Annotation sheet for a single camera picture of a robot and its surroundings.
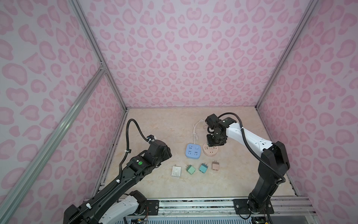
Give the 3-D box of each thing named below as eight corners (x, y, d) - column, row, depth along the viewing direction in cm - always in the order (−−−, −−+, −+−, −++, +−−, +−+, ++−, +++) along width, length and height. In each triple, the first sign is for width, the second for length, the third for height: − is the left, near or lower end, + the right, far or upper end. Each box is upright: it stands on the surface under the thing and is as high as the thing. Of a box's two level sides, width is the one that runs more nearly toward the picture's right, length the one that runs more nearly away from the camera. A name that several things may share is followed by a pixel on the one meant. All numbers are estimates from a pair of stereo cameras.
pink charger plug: (212, 170, 88) (212, 169, 86) (211, 161, 92) (211, 160, 90) (219, 170, 88) (220, 169, 86) (218, 161, 92) (218, 160, 90)
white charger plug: (171, 176, 85) (171, 175, 83) (172, 166, 89) (171, 164, 87) (181, 176, 85) (180, 175, 83) (181, 166, 89) (181, 164, 87)
